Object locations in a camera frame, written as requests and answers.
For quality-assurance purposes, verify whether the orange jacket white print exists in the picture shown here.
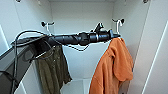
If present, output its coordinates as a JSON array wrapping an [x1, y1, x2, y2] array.
[[88, 36, 135, 94]]

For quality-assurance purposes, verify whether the white wardrobe door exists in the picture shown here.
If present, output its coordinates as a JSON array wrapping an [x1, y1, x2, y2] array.
[[139, 0, 168, 94]]

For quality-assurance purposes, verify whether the black wardrobe hook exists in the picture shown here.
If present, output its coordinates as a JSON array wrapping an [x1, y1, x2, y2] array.
[[111, 18, 126, 26], [39, 20, 56, 28]]

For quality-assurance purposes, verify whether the white wardrobe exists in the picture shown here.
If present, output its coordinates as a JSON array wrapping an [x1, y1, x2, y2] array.
[[0, 0, 168, 94]]

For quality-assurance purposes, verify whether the black door fitting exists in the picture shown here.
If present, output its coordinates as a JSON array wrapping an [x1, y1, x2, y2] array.
[[141, 0, 150, 4]]

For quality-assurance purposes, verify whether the olive green jacket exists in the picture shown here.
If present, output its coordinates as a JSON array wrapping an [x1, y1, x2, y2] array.
[[34, 44, 73, 94]]

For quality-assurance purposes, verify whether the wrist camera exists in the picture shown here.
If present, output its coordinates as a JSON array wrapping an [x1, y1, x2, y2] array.
[[94, 22, 105, 34]]

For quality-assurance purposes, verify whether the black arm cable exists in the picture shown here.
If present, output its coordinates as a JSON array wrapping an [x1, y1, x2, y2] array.
[[11, 29, 53, 94]]

